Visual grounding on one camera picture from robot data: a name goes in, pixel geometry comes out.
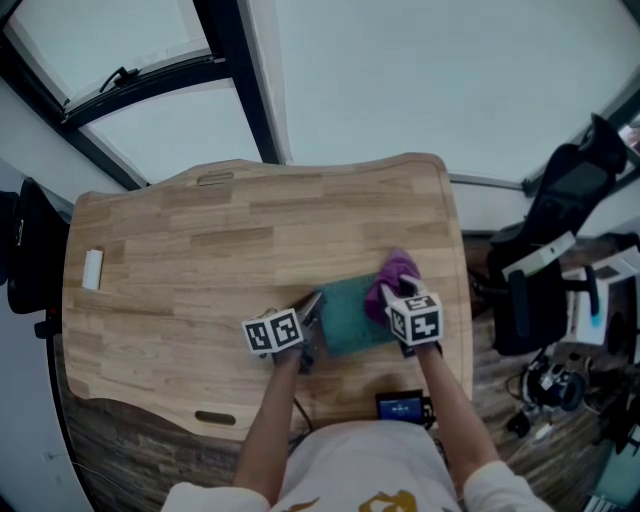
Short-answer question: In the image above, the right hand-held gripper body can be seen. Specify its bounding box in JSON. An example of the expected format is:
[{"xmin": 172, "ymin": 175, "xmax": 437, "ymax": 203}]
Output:
[{"xmin": 385, "ymin": 291, "xmax": 445, "ymax": 359}]

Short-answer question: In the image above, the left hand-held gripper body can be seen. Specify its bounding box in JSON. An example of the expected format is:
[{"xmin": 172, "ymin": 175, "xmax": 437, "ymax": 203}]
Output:
[{"xmin": 242, "ymin": 306, "xmax": 325, "ymax": 375}]

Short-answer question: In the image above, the purple cloth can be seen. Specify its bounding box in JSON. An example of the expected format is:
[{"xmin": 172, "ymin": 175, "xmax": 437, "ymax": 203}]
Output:
[{"xmin": 364, "ymin": 247, "xmax": 422, "ymax": 326}]

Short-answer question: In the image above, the green rectangular board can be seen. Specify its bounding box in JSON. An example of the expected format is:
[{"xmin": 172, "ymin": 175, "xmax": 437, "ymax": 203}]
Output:
[{"xmin": 313, "ymin": 272, "xmax": 401, "ymax": 359}]

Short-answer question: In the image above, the person's right forearm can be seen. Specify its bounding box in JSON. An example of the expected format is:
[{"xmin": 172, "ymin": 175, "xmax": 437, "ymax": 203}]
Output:
[{"xmin": 414, "ymin": 344, "xmax": 501, "ymax": 494}]

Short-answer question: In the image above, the person's left forearm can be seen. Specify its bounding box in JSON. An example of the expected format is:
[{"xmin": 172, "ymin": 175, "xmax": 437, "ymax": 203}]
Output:
[{"xmin": 232, "ymin": 354, "xmax": 304, "ymax": 504}]

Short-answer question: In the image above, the small black screen device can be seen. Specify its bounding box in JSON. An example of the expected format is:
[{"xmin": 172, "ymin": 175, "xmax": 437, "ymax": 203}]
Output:
[{"xmin": 375, "ymin": 390, "xmax": 426, "ymax": 424}]

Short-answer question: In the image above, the black mesh office chair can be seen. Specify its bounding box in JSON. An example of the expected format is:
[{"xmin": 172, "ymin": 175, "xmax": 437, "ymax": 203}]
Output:
[
  {"xmin": 469, "ymin": 113, "xmax": 629, "ymax": 356},
  {"xmin": 0, "ymin": 177, "xmax": 74, "ymax": 341}
]

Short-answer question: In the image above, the flat white box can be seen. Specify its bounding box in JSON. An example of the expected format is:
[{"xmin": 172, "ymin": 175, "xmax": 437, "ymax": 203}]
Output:
[{"xmin": 502, "ymin": 230, "xmax": 576, "ymax": 279}]

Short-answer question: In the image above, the small black floor block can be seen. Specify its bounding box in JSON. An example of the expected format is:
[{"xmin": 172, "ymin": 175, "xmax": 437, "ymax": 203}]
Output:
[{"xmin": 507, "ymin": 409, "xmax": 532, "ymax": 439}]

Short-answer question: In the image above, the black and white floor device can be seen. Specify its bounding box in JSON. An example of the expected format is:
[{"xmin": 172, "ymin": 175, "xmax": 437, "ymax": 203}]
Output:
[{"xmin": 519, "ymin": 354, "xmax": 589, "ymax": 414}]

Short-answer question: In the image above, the person's white shirt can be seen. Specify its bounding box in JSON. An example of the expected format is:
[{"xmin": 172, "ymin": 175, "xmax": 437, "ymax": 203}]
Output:
[{"xmin": 159, "ymin": 419, "xmax": 551, "ymax": 512}]

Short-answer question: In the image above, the white stool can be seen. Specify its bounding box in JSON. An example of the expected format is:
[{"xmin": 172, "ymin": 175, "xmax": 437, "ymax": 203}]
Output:
[{"xmin": 562, "ymin": 247, "xmax": 640, "ymax": 349}]

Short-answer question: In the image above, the white paper roll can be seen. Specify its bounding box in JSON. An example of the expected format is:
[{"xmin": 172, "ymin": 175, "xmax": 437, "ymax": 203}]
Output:
[{"xmin": 82, "ymin": 248, "xmax": 105, "ymax": 291}]

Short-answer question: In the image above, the large black framed window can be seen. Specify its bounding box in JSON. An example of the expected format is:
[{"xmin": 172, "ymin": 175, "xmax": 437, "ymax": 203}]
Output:
[{"xmin": 0, "ymin": 0, "xmax": 640, "ymax": 191}]

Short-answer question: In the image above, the black cable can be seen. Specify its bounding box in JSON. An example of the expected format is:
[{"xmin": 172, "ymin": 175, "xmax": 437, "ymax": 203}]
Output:
[{"xmin": 292, "ymin": 397, "xmax": 315, "ymax": 436}]

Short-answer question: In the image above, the black window handle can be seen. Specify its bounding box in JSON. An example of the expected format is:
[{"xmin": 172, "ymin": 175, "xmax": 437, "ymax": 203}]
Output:
[{"xmin": 98, "ymin": 66, "xmax": 140, "ymax": 94}]

